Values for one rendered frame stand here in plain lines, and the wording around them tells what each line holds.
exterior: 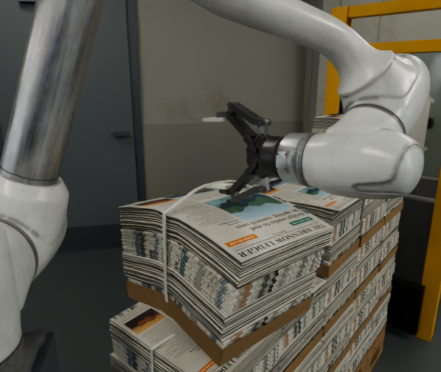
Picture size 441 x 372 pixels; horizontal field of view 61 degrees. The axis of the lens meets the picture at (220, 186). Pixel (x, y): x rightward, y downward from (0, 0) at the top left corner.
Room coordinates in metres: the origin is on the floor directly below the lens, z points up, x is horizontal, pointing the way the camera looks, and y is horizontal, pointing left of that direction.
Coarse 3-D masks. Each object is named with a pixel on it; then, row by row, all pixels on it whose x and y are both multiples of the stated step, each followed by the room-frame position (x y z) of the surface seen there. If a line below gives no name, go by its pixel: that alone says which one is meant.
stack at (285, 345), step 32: (352, 256) 1.25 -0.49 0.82; (320, 288) 1.04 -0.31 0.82; (352, 288) 1.28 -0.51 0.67; (128, 320) 0.86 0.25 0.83; (160, 320) 0.86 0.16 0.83; (320, 320) 1.06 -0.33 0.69; (352, 320) 1.28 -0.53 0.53; (128, 352) 0.82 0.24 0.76; (160, 352) 0.75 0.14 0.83; (192, 352) 0.74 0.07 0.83; (256, 352) 0.76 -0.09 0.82; (288, 352) 0.90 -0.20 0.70; (320, 352) 1.06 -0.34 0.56; (352, 352) 1.34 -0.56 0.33
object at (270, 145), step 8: (264, 136) 0.67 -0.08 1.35; (272, 136) 0.67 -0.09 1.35; (256, 144) 0.68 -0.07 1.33; (264, 144) 0.65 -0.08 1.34; (272, 144) 0.64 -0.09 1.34; (248, 152) 0.70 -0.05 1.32; (264, 152) 0.64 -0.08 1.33; (272, 152) 0.63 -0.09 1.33; (248, 160) 0.70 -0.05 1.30; (264, 160) 0.63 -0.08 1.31; (272, 160) 0.62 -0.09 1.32; (256, 168) 0.68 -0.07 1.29; (264, 168) 0.64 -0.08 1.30; (272, 168) 0.62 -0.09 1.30; (264, 176) 0.67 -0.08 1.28; (272, 176) 0.65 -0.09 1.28
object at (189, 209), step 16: (240, 192) 0.87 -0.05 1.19; (160, 208) 0.73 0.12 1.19; (176, 208) 0.73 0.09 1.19; (192, 208) 0.73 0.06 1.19; (208, 208) 0.73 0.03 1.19; (160, 224) 0.71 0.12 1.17; (176, 224) 0.67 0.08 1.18; (160, 240) 0.71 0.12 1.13; (176, 240) 0.67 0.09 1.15; (160, 256) 0.70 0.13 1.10; (176, 256) 0.66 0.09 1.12; (160, 272) 0.70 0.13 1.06
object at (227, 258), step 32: (192, 224) 0.64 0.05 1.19; (224, 224) 0.66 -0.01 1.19; (256, 224) 0.67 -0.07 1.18; (288, 224) 0.70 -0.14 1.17; (320, 224) 0.73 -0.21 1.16; (192, 256) 0.63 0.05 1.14; (224, 256) 0.57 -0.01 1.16; (256, 256) 0.56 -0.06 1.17; (288, 256) 0.63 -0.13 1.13; (320, 256) 0.74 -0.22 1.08; (192, 288) 0.62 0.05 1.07; (224, 288) 0.56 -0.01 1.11; (256, 288) 0.60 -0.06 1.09; (288, 288) 0.67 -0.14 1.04; (192, 320) 0.62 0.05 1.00; (224, 320) 0.55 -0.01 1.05; (256, 320) 0.62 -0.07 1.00
